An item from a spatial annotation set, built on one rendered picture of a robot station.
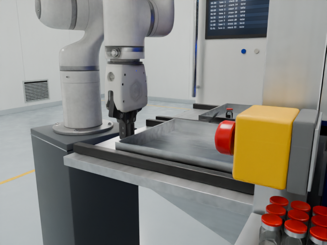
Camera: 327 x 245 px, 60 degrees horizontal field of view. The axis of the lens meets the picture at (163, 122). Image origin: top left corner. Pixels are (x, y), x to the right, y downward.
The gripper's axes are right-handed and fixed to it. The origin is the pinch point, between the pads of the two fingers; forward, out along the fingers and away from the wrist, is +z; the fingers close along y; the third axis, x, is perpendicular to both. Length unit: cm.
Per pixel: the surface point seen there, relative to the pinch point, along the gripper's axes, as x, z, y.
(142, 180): -12.1, 4.6, -11.2
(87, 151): 4.2, 3.2, -8.3
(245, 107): -13, 2, 53
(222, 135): -29.1, -8.4, -20.0
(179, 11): 271, -106, 544
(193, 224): 28, 93, 104
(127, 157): -6.6, 2.5, -8.3
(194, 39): 22, -24, 83
